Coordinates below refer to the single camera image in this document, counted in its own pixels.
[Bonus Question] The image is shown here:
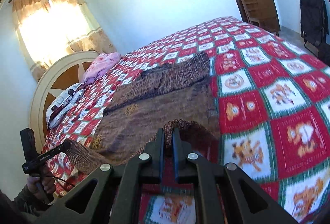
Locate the pink pillow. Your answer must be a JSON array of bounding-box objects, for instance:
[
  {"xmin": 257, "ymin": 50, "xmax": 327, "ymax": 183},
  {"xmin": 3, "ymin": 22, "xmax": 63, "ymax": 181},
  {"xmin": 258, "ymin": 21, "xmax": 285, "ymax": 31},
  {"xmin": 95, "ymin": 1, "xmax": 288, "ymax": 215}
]
[{"xmin": 82, "ymin": 52, "xmax": 121, "ymax": 83}]

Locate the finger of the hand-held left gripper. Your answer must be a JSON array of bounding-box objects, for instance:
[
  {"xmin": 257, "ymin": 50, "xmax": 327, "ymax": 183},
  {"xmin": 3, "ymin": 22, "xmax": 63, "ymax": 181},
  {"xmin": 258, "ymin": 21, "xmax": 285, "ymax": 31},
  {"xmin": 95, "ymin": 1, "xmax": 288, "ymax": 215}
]
[{"xmin": 50, "ymin": 141, "xmax": 71, "ymax": 159}]

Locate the person's left forearm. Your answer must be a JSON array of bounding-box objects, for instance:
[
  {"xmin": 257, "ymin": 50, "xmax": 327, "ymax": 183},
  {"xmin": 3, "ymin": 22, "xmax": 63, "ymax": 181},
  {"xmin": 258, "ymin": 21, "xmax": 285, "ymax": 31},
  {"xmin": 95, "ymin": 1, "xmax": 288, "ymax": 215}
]
[{"xmin": 0, "ymin": 184, "xmax": 53, "ymax": 224}]

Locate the red checked printed bedspread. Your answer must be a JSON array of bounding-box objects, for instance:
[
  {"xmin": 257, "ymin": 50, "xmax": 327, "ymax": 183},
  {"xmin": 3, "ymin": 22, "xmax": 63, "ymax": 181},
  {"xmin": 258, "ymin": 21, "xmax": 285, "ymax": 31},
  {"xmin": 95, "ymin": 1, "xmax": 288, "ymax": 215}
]
[{"xmin": 41, "ymin": 16, "xmax": 330, "ymax": 224}]

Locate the grey patterned pillow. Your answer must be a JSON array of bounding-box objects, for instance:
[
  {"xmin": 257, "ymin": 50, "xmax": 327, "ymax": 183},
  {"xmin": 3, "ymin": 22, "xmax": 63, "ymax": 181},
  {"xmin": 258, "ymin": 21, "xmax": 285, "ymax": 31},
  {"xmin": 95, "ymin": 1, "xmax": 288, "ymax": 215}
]
[{"xmin": 46, "ymin": 82, "xmax": 85, "ymax": 121}]

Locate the pale grey pillow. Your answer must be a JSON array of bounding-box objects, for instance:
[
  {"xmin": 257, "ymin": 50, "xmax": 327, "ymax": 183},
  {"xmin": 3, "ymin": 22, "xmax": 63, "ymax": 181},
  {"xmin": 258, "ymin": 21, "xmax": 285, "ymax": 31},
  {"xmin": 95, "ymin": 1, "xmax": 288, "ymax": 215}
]
[{"xmin": 49, "ymin": 100, "xmax": 78, "ymax": 129}]

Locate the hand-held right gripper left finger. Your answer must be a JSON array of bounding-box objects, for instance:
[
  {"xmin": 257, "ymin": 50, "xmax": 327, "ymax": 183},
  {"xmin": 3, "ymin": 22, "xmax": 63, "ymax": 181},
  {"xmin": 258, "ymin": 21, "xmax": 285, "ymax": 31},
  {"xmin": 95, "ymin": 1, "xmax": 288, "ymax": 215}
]
[{"xmin": 53, "ymin": 127, "xmax": 165, "ymax": 224}]

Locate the cream and wood headboard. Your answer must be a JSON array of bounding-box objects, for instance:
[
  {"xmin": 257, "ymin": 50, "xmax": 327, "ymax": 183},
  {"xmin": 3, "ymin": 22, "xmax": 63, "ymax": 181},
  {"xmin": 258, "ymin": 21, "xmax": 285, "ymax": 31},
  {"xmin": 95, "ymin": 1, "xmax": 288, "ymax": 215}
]
[{"xmin": 29, "ymin": 50, "xmax": 100, "ymax": 152}]

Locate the brown knitted sweater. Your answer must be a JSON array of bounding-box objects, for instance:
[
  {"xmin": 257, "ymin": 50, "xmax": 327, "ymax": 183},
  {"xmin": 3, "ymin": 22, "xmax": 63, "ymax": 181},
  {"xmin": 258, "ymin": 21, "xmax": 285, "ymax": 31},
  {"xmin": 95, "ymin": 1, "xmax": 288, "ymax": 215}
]
[{"xmin": 67, "ymin": 51, "xmax": 219, "ymax": 175}]

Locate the black folding chair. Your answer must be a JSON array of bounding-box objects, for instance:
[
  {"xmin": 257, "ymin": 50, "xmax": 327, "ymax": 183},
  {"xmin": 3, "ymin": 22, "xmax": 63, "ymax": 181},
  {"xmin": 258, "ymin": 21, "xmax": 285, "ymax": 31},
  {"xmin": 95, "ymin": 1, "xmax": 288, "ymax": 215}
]
[{"xmin": 298, "ymin": 0, "xmax": 329, "ymax": 48}]

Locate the beige patterned curtain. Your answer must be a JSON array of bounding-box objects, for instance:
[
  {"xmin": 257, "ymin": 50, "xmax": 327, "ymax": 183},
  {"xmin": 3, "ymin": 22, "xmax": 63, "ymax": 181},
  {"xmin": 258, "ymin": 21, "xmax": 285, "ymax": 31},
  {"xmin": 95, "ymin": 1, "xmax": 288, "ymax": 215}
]
[{"xmin": 12, "ymin": 0, "xmax": 116, "ymax": 80}]

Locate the black cable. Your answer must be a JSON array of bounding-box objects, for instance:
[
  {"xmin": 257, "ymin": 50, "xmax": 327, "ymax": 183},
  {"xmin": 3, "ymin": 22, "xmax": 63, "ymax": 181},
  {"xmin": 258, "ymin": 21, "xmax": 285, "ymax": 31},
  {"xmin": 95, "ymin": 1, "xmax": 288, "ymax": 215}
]
[{"xmin": 39, "ymin": 174, "xmax": 78, "ymax": 188}]

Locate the black bag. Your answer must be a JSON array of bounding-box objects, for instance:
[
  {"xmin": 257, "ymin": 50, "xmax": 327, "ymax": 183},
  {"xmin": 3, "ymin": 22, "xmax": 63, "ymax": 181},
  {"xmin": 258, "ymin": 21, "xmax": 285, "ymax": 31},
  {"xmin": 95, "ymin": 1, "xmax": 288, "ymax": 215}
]
[{"xmin": 317, "ymin": 44, "xmax": 330, "ymax": 60}]

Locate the person's left hand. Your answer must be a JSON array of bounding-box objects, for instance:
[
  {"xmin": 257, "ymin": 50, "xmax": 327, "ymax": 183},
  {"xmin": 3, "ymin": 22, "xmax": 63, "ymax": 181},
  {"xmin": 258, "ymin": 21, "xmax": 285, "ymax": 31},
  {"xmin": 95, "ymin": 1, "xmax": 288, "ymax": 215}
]
[{"xmin": 28, "ymin": 174, "xmax": 56, "ymax": 201}]

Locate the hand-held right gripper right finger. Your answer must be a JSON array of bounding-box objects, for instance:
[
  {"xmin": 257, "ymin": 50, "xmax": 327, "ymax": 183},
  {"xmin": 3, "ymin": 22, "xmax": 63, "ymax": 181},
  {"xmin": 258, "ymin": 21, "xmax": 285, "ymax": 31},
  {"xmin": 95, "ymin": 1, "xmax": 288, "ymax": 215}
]
[{"xmin": 172, "ymin": 127, "xmax": 299, "ymax": 224}]

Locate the wooden chair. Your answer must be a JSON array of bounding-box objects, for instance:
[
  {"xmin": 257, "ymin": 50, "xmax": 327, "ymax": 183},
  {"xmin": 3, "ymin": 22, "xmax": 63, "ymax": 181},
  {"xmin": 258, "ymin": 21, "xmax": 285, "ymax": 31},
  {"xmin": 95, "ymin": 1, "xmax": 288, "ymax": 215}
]
[{"xmin": 242, "ymin": 0, "xmax": 261, "ymax": 27}]

